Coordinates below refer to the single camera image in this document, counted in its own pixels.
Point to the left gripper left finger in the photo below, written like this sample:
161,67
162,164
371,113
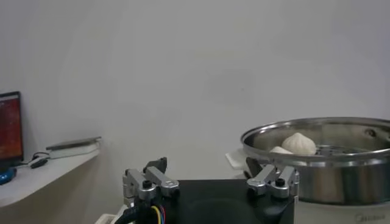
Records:
143,185

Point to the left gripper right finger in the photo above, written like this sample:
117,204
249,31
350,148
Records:
280,182

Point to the white steamed baozi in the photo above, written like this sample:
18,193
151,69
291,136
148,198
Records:
299,143
279,150

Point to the stainless steel steamer basket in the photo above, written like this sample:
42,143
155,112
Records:
341,182

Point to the steel steamer pot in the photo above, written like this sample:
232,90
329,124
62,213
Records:
335,214

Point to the flat white box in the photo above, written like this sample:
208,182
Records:
76,151

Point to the flat black device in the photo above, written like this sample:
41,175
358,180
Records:
73,143

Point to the white side table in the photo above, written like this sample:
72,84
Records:
36,182

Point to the blue black computer mouse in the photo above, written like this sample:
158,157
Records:
6,176

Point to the laptop with red screen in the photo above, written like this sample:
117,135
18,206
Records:
9,131

